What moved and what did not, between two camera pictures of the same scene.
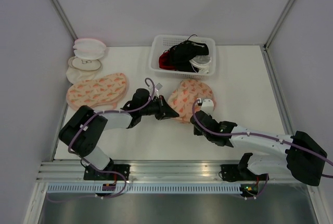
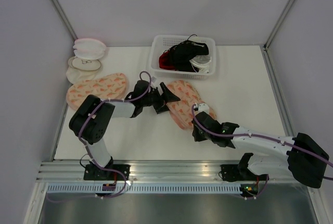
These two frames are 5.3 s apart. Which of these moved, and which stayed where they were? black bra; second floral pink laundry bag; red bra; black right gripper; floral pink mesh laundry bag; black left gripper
Moved: black left gripper; floral pink mesh laundry bag
Stayed: second floral pink laundry bag; black bra; black right gripper; red bra
